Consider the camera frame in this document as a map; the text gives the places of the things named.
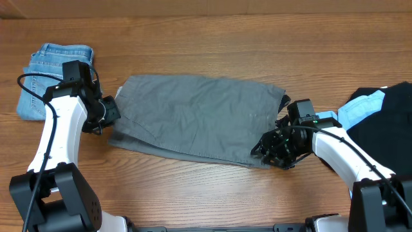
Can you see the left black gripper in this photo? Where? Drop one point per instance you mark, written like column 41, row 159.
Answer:
column 113, row 113

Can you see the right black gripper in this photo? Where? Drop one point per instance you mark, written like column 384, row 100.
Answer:
column 269, row 144

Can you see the grey shorts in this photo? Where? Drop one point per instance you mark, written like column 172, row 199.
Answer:
column 196, row 118

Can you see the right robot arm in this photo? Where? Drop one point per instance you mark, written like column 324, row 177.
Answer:
column 380, row 199

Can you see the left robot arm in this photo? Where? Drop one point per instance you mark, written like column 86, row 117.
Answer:
column 53, row 195

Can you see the light blue shirt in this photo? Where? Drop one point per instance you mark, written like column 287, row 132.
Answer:
column 356, row 110

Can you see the folded blue jeans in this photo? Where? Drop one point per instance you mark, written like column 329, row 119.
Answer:
column 47, row 60

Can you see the black garment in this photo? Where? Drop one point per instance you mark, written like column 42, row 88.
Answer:
column 386, row 135

